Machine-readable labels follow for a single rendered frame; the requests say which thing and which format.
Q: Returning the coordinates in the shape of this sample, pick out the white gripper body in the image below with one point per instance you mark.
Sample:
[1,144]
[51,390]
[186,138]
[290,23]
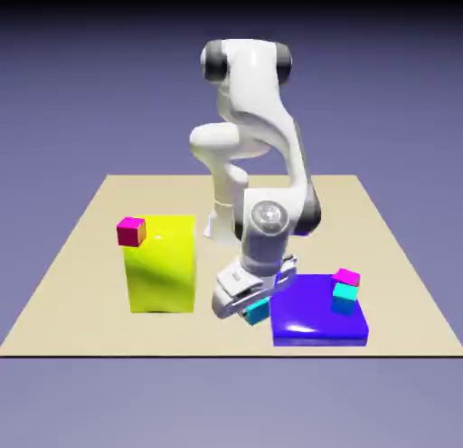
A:
[231,292]

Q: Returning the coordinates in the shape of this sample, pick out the small cyan cube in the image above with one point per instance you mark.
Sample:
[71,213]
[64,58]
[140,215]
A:
[257,312]
[344,299]

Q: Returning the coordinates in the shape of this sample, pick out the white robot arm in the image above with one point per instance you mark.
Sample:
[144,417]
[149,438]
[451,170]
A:
[253,93]

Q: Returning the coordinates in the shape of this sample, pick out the small magenta cube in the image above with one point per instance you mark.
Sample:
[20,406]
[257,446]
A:
[347,277]
[130,232]

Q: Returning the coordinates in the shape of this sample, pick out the large yellow box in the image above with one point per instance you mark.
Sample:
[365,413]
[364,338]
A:
[161,267]

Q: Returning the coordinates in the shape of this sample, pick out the large blue box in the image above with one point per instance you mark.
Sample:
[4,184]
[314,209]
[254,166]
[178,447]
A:
[307,317]

